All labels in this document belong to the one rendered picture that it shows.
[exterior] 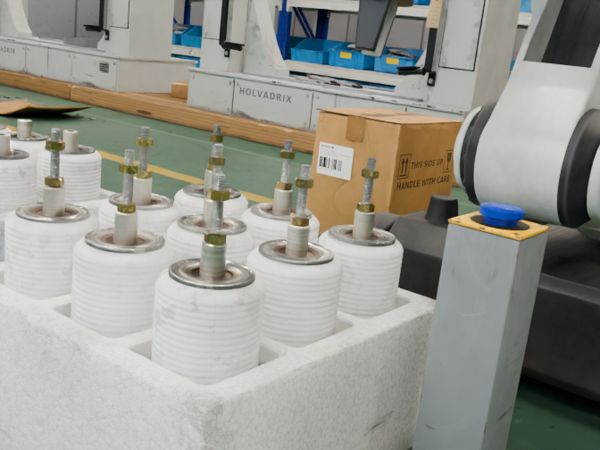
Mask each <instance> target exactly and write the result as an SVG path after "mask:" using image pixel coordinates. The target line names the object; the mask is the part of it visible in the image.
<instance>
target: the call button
mask: <svg viewBox="0 0 600 450"><path fill-rule="evenodd" d="M479 213H481V214H482V215H483V217H482V220H483V221H485V222H487V223H490V224H494V225H498V226H505V227H515V226H518V222H519V221H522V220H523V218H524V213H525V212H524V211H523V210H522V209H521V208H520V207H518V206H515V205H512V204H504V203H497V202H485V203H483V204H481V205H480V207H479Z"/></svg>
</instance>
